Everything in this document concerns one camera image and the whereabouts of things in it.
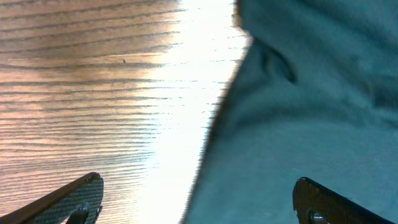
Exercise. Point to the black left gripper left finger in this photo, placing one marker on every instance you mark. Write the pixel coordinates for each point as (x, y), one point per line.
(77, 202)

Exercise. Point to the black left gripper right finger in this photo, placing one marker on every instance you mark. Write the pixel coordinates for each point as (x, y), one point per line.
(316, 204)

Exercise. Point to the black t-shirt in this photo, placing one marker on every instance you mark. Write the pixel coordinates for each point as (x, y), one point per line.
(315, 96)

